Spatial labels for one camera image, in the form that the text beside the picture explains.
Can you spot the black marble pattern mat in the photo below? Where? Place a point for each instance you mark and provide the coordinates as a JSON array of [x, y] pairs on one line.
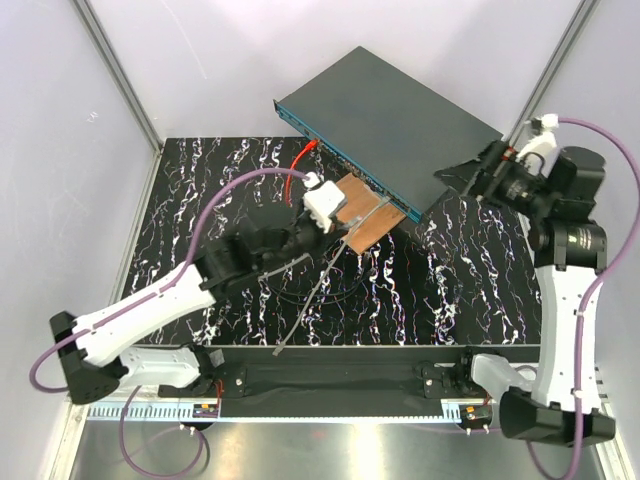
[[462, 275]]

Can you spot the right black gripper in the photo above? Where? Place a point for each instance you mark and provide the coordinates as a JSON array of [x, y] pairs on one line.
[[466, 177]]

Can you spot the dark teal network switch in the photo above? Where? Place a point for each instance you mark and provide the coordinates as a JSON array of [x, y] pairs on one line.
[[386, 127]]

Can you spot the brown wooden board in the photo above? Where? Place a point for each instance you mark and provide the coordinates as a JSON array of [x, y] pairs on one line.
[[361, 200]]

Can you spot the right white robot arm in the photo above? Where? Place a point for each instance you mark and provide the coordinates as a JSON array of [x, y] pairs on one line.
[[561, 405]]

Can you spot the white slotted cable duct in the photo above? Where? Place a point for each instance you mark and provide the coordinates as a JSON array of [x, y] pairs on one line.
[[297, 412]]

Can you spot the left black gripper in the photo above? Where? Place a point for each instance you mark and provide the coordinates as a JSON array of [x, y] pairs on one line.
[[324, 240]]

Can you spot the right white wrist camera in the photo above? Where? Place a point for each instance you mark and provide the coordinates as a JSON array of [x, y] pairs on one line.
[[543, 140]]

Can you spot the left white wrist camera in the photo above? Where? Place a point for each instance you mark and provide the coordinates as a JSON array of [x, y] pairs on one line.
[[322, 200]]

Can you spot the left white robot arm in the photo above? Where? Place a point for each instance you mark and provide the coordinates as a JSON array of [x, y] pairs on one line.
[[99, 352]]

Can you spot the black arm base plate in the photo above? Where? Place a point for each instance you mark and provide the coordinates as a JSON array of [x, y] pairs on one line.
[[251, 371]]

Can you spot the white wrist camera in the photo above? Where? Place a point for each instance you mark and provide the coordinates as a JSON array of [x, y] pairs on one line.
[[543, 140], [322, 200]]

